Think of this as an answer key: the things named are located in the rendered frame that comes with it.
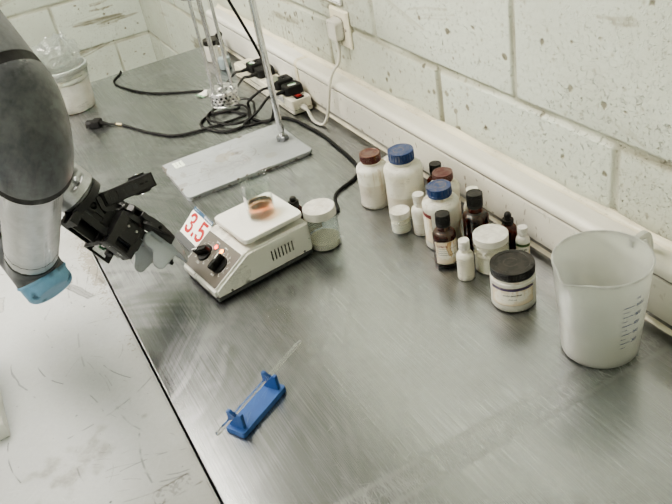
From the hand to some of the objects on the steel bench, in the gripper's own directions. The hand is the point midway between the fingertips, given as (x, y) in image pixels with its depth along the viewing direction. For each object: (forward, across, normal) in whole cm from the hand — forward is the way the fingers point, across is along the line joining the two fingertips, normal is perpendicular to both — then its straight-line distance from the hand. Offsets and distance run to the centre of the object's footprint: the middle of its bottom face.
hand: (176, 254), depth 133 cm
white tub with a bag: (-2, -89, +61) cm, 108 cm away
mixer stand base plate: (+15, -22, +39) cm, 47 cm away
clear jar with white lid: (+19, +14, +13) cm, 27 cm away
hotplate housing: (+12, +5, +6) cm, 15 cm away
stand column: (+20, -16, +48) cm, 54 cm away
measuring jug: (+32, +63, -1) cm, 71 cm away
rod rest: (+8, +27, -25) cm, 37 cm away
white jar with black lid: (+29, +49, +5) cm, 57 cm away
